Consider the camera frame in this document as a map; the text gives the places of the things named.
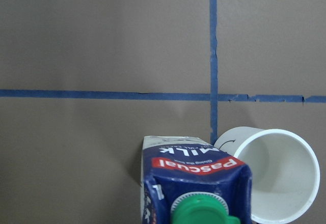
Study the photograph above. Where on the blue Pascual milk carton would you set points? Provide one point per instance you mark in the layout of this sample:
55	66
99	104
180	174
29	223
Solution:
187	180

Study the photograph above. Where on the white smiley face mug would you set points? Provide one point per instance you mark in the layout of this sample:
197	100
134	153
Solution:
285	170

